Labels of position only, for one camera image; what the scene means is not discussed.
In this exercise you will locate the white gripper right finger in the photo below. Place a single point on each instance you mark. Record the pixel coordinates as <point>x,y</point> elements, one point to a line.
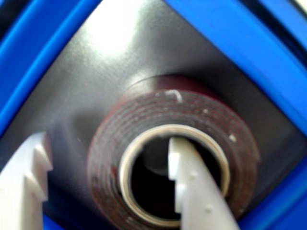
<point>201,191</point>

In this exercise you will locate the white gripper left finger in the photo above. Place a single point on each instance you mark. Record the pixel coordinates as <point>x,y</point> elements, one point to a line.
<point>21,182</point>

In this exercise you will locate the dark red tape roll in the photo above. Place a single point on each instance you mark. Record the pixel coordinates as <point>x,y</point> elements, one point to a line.
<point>172,153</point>

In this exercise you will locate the blue plastic box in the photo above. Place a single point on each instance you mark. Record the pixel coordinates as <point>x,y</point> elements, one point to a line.
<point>33,48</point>

